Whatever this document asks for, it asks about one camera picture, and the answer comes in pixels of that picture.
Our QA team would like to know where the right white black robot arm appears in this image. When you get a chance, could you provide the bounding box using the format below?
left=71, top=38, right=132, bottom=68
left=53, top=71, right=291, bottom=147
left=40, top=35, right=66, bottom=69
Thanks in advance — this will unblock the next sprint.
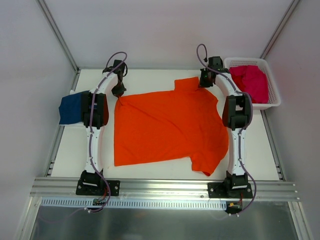
left=199, top=56, right=253, bottom=198

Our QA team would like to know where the white slotted cable duct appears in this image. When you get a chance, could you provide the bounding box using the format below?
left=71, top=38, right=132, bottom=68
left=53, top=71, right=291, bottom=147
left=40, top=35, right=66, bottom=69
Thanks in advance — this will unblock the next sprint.
left=40, top=197, right=227, bottom=211

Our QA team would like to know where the folded blue t shirt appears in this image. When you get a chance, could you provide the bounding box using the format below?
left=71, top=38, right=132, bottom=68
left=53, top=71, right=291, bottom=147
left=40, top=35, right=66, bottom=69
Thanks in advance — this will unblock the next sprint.
left=58, top=91, right=87, bottom=125

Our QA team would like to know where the white plastic basket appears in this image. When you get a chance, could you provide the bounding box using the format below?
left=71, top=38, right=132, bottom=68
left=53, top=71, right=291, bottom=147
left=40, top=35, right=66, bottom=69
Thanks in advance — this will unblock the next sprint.
left=224, top=57, right=281, bottom=110

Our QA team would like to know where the orange t shirt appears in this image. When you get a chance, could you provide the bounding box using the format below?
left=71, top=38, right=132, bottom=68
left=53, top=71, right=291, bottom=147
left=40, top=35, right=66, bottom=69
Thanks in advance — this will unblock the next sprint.
left=114, top=77, right=229, bottom=176

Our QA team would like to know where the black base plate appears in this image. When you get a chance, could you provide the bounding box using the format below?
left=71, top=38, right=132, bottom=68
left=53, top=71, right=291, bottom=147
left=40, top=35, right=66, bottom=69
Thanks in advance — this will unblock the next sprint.
left=75, top=179, right=120, bottom=197
left=207, top=182, right=253, bottom=199

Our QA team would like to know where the aluminium mounting rail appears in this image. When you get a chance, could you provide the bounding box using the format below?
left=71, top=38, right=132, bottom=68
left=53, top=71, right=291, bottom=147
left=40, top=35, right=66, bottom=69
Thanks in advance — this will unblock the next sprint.
left=29, top=177, right=301, bottom=202

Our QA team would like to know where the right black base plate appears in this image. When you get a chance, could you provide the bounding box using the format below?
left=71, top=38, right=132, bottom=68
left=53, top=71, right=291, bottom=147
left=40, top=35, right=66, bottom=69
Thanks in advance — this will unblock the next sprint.
left=207, top=182, right=253, bottom=199

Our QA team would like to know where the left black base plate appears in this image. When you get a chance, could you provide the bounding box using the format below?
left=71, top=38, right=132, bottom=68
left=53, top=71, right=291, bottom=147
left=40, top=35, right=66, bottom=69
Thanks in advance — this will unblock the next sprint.
left=75, top=179, right=120, bottom=197

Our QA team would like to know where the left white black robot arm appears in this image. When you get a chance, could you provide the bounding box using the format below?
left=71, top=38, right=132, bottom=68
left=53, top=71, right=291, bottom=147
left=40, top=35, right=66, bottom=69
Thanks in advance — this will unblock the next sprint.
left=80, top=59, right=127, bottom=195

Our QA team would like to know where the pink t shirt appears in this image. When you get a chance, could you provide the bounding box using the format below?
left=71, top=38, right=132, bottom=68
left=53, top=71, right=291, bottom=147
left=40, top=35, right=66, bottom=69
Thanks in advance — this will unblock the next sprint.
left=229, top=65, right=269, bottom=104

